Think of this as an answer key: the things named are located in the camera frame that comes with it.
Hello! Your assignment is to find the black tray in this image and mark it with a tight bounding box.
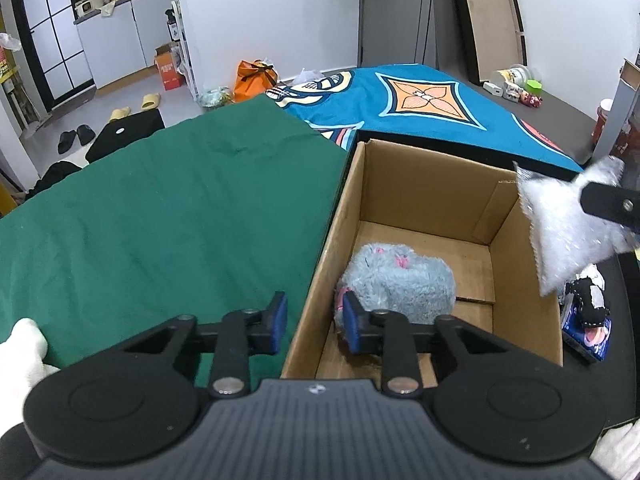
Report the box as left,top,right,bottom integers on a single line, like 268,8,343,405
278,129,640,428

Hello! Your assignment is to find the green cloth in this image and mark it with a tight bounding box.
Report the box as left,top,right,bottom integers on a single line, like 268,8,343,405
0,95,351,391

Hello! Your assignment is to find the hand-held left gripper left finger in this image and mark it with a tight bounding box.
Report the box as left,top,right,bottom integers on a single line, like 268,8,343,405
115,291,289,397

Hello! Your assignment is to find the framed wooden board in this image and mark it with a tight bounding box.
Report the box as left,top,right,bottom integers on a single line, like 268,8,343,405
446,0,529,86

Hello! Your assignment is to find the white kitchen cabinet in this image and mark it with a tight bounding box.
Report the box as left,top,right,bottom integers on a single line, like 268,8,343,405
73,0,181,92

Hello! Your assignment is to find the dark cloth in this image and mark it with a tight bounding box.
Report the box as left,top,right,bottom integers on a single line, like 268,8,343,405
25,159,84,201

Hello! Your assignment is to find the grey plush toy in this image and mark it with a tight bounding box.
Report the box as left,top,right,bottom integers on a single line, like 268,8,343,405
334,243,457,341

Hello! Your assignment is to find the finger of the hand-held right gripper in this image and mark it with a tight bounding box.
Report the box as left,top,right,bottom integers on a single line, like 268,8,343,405
580,182,640,235

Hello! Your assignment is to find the blue printed packet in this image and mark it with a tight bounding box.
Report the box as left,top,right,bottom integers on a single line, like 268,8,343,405
560,305,613,364

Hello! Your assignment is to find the black and white plush toy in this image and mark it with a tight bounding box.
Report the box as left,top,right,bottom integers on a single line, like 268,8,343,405
564,263,613,327

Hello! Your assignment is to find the black framed sliding door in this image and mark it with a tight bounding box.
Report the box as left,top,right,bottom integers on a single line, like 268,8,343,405
7,0,98,115

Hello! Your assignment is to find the orange cardboard carton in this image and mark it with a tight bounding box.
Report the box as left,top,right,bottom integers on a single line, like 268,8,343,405
153,43,187,92

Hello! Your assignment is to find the blue printed blanket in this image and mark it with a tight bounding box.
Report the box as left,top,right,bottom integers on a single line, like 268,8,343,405
265,63,585,173

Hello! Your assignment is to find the orange bag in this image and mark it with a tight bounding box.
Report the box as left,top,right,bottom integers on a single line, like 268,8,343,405
233,59,279,103

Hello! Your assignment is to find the clear bubble wrap bag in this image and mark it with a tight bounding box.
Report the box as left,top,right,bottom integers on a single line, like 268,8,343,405
513,156,638,297

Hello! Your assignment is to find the cardboard box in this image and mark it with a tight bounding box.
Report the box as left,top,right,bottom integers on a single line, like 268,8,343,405
280,139,565,395

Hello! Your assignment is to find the white fleece garment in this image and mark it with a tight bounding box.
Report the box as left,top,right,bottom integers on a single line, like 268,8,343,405
0,318,62,440

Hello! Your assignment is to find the dark grey table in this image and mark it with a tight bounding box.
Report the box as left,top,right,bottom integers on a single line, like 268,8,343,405
452,76,611,166

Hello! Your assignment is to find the black square stool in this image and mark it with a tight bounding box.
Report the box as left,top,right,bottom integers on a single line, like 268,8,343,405
85,109,166,164

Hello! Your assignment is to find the red cup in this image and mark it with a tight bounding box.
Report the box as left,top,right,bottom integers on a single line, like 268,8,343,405
591,99,615,147

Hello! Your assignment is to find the white plastic bag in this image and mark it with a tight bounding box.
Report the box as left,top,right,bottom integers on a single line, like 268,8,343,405
290,67,327,88

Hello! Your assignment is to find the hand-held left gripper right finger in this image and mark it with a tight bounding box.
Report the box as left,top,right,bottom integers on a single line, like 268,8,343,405
343,291,521,399

